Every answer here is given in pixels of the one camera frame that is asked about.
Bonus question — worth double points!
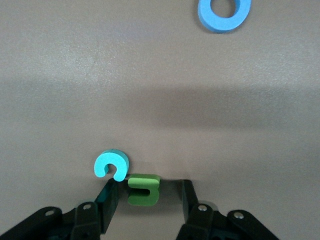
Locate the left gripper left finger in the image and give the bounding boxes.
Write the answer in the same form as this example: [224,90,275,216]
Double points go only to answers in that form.
[0,178,120,240]

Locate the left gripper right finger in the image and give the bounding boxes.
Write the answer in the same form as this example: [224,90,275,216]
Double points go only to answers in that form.
[174,179,281,240]

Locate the green letter U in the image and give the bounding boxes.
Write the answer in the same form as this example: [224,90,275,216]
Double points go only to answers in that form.
[126,173,161,207]

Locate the cyan letter C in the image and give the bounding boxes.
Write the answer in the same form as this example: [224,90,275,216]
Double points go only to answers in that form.
[93,149,131,182]

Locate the brown paper table cover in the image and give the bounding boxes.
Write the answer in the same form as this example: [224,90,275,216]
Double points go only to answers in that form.
[0,0,320,240]

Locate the blue letter O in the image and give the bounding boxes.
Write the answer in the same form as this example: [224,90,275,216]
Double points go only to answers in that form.
[197,0,252,34]

